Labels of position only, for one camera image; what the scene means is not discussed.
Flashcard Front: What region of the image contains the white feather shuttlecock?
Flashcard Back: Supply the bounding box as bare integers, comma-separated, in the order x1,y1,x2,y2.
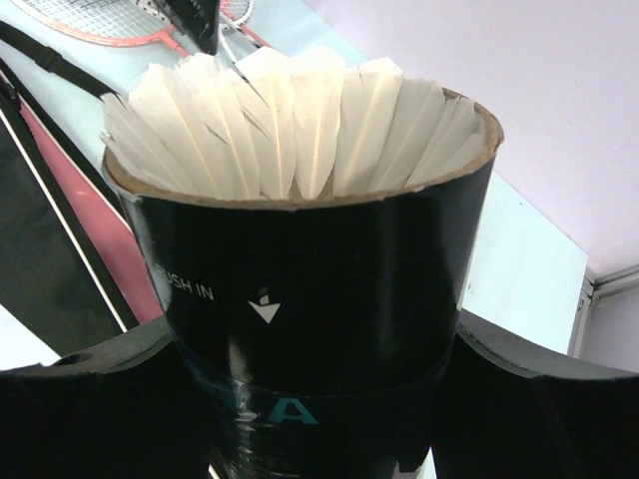
102,45,486,201

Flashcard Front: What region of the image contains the black SPORT racket bag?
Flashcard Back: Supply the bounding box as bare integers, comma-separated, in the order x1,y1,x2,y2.
0,19,166,345

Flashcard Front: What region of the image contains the aluminium frame rail right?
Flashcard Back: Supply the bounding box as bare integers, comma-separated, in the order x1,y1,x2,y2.
567,265,638,372

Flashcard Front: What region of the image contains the white black-handled badminton racket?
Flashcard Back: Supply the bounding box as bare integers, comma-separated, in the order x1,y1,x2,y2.
219,0,270,66

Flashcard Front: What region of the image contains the red white badminton racket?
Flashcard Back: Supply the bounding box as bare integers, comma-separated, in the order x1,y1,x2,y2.
14,0,189,57

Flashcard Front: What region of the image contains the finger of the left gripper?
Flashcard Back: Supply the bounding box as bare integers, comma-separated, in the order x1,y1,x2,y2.
154,0,221,55

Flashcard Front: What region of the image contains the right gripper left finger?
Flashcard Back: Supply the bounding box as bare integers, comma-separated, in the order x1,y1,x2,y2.
1,317,212,478

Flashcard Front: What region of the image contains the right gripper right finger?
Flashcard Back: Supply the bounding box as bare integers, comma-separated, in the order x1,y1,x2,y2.
432,312,638,478

